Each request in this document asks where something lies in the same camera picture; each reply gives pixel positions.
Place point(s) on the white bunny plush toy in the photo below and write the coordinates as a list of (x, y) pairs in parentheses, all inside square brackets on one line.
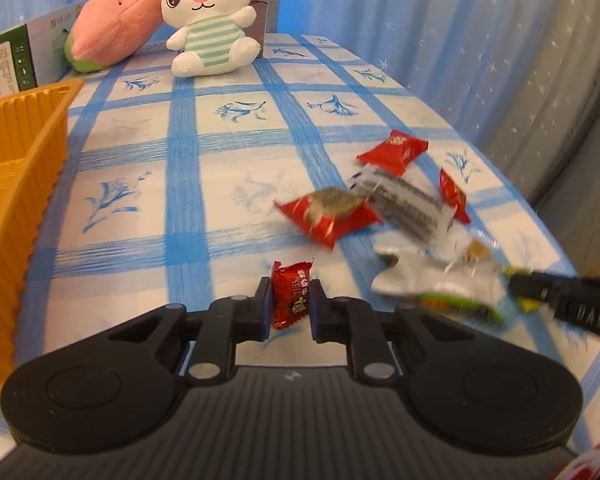
[(205, 35)]

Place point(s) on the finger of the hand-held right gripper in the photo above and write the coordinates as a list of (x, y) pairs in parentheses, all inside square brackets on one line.
[(570, 300)]

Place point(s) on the small red candy packet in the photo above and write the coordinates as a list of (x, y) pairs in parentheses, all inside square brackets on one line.
[(291, 295)]

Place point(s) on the narrow red candy packet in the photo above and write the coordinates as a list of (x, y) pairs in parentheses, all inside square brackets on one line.
[(452, 192)]

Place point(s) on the clear green snack packet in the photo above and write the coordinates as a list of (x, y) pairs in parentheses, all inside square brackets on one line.
[(475, 251)]

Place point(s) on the orange plastic tray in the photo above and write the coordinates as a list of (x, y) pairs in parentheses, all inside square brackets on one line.
[(20, 210)]

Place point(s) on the green and white carton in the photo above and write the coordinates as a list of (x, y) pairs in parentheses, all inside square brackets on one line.
[(40, 45)]

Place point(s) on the large red snack packet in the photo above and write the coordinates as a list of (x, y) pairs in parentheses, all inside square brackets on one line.
[(330, 220)]

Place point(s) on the black striped snack packet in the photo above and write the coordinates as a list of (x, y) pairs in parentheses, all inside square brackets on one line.
[(405, 205)]

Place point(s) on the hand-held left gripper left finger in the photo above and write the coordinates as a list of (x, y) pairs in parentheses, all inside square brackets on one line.
[(266, 310)]

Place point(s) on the person's red patterned clothing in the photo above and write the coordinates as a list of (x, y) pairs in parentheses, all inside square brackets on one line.
[(590, 465)]

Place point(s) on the pink plush toy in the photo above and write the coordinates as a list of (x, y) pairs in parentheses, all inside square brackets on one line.
[(115, 20)]

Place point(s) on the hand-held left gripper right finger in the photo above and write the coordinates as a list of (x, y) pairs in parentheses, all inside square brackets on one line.
[(314, 315)]

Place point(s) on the blue checked tablecloth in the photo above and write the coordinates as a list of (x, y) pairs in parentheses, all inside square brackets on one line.
[(130, 160)]

